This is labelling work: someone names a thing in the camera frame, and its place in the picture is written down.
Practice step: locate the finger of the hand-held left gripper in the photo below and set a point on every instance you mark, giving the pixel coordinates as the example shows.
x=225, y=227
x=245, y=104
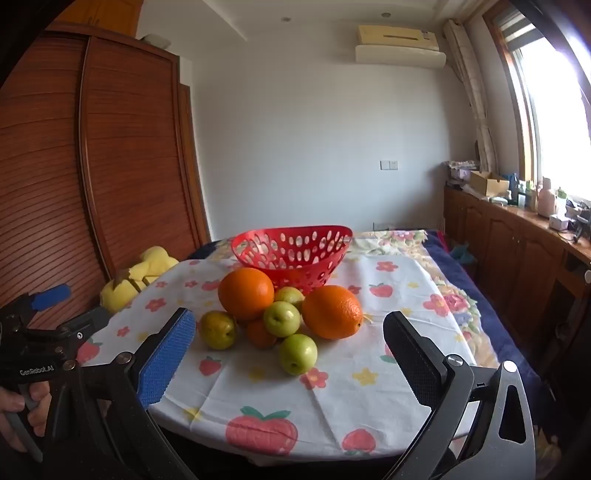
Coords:
x=90, y=321
x=51, y=296

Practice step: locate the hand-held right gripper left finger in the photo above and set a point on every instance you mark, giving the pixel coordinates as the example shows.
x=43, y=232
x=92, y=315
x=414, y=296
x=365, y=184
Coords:
x=165, y=357

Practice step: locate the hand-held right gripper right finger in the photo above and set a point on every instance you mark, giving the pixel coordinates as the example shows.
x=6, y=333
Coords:
x=415, y=360

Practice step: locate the large orange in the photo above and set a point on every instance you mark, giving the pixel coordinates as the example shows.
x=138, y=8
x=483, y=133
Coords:
x=332, y=311
x=244, y=290

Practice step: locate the green lime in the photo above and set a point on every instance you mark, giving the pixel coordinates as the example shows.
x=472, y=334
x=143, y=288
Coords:
x=298, y=354

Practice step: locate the red perforated plastic basket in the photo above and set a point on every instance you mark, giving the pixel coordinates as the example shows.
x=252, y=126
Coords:
x=323, y=272

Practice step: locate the person's left hand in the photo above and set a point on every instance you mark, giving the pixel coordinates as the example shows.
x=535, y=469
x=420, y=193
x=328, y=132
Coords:
x=39, y=408

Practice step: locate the green lemon on table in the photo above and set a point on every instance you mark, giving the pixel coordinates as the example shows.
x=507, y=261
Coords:
x=217, y=330

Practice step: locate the white floral strawberry tablecloth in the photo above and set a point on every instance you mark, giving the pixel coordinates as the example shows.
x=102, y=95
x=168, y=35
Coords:
x=346, y=401

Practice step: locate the yellow plush toy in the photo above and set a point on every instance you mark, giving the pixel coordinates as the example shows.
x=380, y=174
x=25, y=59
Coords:
x=152, y=261

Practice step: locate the mandarin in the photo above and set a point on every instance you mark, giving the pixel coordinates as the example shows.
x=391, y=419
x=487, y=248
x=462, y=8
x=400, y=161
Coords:
x=259, y=337

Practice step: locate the teal cloth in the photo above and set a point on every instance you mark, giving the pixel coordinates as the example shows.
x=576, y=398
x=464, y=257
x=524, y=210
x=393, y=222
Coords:
x=461, y=254

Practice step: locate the long wooden cabinet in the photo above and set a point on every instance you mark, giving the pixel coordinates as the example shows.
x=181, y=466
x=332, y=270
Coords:
x=498, y=240

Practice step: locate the wooden wardrobe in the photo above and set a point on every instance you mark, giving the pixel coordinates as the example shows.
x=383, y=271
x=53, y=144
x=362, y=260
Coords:
x=115, y=161

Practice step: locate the open cardboard box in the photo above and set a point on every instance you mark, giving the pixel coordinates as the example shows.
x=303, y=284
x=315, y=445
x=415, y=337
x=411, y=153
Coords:
x=489, y=184

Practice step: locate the stack of floral boxes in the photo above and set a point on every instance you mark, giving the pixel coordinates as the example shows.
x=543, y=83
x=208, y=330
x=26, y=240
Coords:
x=461, y=171

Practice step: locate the small white box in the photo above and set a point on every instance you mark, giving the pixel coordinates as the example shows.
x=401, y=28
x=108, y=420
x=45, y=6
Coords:
x=558, y=223

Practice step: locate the pink bottle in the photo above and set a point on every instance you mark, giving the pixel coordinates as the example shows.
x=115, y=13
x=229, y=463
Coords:
x=547, y=198

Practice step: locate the black device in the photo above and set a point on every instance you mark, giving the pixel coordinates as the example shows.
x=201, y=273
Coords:
x=582, y=229

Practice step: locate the green capped bottle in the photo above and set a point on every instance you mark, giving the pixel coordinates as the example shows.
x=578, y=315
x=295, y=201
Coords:
x=561, y=201

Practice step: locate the patterned beige curtain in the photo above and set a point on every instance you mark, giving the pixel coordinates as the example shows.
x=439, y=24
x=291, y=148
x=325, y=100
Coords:
x=475, y=106

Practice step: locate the grey bundle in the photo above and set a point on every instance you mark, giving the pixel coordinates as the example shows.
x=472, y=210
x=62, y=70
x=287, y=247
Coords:
x=154, y=40

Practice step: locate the wooden framed window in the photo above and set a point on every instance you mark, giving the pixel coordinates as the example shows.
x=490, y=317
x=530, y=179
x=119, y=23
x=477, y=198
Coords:
x=554, y=115

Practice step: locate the white air conditioner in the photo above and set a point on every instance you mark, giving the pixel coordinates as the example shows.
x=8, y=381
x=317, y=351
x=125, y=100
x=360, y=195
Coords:
x=399, y=57

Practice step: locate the white wall socket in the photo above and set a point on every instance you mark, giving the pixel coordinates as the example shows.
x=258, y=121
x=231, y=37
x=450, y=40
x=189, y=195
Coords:
x=389, y=164

